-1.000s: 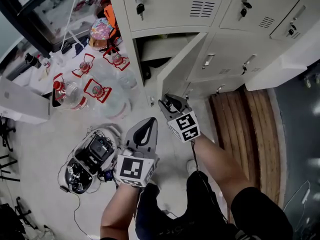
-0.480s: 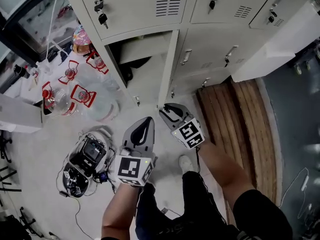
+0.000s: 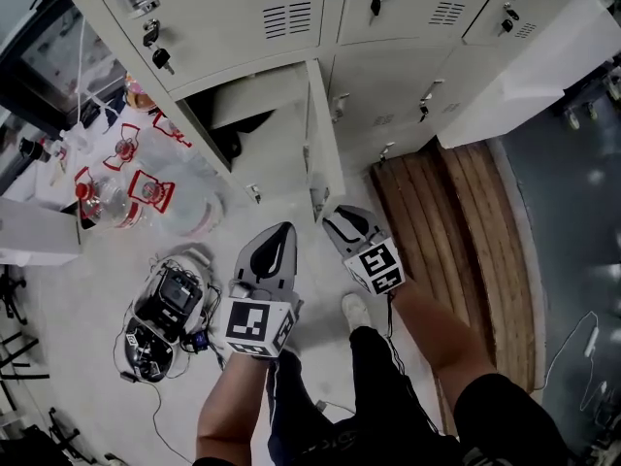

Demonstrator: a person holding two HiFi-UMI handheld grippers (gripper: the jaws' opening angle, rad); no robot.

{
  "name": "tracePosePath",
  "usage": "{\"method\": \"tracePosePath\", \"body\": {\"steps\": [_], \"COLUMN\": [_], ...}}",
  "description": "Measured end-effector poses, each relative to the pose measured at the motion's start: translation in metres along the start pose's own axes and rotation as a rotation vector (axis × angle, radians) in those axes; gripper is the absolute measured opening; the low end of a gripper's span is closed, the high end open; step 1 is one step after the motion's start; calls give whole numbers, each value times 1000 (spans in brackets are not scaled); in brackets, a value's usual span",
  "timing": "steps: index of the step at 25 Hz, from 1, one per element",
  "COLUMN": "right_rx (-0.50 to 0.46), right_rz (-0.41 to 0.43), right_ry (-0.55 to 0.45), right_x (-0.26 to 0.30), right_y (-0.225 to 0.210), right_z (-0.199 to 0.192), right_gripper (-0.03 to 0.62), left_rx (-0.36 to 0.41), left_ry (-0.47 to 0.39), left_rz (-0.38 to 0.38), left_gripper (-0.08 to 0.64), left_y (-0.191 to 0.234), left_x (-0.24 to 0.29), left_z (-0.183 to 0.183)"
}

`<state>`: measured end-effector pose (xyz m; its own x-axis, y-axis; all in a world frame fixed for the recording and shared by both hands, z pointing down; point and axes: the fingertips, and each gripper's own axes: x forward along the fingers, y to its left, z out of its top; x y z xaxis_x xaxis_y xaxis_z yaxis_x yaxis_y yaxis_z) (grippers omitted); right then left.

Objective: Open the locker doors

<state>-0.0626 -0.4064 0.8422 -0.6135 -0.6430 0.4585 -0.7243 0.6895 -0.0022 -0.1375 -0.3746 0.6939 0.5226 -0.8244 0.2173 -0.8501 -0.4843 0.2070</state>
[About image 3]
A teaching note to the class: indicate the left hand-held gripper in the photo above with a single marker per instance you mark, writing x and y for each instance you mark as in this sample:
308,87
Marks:
264,267

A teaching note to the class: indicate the person's white shoe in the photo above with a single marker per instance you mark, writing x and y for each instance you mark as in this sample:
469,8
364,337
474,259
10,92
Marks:
355,311

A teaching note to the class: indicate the person's black trousers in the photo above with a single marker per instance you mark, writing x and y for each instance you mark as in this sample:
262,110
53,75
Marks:
378,386

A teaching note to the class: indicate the black chair base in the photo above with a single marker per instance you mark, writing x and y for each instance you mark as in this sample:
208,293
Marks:
10,291

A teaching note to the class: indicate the small white box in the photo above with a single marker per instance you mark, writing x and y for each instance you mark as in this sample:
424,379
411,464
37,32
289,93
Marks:
34,231

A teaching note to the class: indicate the person's right forearm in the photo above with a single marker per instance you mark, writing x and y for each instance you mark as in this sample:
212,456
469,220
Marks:
432,328

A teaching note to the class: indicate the clear water bottle red label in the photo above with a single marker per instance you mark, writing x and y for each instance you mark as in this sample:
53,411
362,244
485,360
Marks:
179,202
182,143
109,204
127,148

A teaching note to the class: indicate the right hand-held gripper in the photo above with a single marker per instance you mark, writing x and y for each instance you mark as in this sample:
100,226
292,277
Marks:
373,265

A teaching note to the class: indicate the black framed glass cabinet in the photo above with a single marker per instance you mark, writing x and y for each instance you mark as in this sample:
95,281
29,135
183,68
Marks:
43,61

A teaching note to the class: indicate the orange snack packet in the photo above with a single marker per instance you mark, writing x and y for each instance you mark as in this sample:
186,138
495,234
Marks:
138,92

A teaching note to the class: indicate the person's left forearm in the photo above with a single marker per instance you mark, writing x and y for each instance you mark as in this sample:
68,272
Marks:
233,396

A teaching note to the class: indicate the person's black shirt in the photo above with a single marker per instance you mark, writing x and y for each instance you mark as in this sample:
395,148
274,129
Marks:
504,420

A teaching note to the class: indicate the single grey locker door panel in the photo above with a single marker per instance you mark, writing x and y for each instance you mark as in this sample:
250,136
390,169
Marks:
324,129

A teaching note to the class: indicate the white headset with black electronics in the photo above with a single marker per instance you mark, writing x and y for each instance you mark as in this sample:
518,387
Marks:
174,291

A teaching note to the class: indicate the small blue battery pack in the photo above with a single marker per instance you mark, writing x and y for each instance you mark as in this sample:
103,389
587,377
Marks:
199,340

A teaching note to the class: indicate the white shell with black parts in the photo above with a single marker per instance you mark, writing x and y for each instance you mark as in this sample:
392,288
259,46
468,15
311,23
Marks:
145,352

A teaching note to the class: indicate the wooden slatted pallet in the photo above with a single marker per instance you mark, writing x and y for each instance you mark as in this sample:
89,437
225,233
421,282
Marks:
451,241

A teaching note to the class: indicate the bank of grey locker doors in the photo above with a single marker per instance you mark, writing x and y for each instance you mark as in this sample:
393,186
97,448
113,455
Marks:
228,22

